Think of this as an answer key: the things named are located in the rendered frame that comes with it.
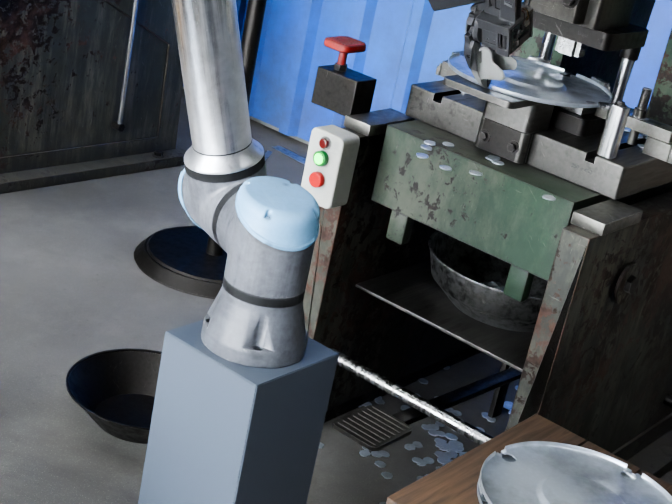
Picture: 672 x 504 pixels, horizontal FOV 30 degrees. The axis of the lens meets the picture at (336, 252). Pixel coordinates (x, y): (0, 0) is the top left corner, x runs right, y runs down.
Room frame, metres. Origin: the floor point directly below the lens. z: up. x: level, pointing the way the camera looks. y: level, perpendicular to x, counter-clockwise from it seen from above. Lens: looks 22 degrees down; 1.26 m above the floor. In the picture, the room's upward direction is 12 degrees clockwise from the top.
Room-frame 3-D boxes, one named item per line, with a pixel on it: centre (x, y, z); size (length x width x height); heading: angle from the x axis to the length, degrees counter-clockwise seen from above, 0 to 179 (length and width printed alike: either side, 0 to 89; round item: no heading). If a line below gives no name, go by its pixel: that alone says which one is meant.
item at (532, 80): (2.16, -0.27, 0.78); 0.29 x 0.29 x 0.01
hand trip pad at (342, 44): (2.26, 0.06, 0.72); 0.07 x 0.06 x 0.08; 145
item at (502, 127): (2.12, -0.24, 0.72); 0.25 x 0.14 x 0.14; 145
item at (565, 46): (2.25, -0.33, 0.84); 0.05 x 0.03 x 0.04; 55
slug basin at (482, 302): (2.26, -0.34, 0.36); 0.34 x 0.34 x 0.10
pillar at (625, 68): (2.26, -0.44, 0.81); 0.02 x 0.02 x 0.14
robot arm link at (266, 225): (1.61, 0.09, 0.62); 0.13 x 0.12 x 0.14; 35
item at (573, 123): (2.26, -0.34, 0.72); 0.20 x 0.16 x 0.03; 55
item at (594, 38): (2.26, -0.34, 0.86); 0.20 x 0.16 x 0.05; 55
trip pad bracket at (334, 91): (2.25, 0.05, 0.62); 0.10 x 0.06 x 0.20; 55
